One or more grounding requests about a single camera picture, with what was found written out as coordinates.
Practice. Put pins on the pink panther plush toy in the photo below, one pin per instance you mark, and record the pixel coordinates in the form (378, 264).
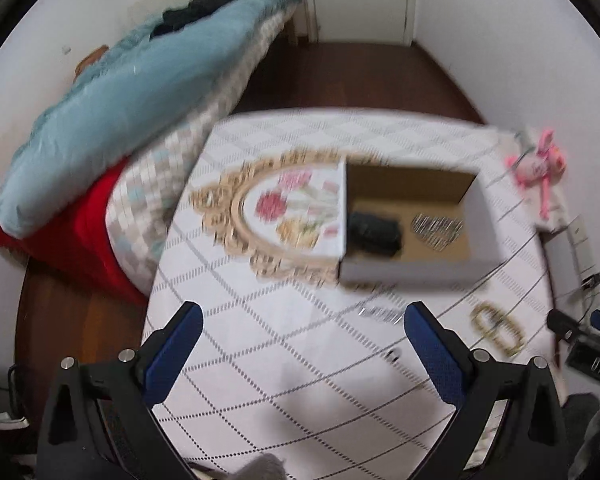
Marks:
(538, 165)

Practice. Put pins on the black smartwatch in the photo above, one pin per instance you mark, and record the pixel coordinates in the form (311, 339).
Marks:
(374, 234)

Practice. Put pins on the white power strip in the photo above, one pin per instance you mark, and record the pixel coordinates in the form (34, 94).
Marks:
(569, 258)

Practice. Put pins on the white patterned tablecloth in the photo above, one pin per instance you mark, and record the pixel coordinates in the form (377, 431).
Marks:
(289, 362)

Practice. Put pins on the checkered bed sheet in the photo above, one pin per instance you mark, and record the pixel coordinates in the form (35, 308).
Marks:
(142, 204)

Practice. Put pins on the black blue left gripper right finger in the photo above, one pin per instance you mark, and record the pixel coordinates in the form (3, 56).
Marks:
(507, 422)

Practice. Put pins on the black clothing on bed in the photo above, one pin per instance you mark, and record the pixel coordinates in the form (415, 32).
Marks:
(175, 19)

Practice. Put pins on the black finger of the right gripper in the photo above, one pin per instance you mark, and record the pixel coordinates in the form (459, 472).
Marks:
(563, 326)

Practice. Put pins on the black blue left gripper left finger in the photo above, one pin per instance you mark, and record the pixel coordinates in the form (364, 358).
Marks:
(98, 421)

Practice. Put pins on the white cardboard box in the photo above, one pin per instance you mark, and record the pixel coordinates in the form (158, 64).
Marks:
(450, 235)

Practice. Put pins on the red blanket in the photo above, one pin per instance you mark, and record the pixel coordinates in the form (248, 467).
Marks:
(76, 244)

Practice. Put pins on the light blue quilt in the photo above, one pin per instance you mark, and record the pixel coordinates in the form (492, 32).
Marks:
(139, 87)

